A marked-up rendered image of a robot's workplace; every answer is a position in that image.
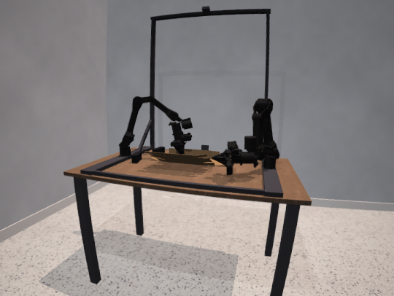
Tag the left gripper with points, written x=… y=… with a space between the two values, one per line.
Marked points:
x=224 y=158

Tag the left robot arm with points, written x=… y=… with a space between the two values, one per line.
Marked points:
x=263 y=131

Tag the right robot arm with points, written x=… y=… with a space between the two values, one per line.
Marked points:
x=125 y=150

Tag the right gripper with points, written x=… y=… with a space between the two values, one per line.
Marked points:
x=177 y=143

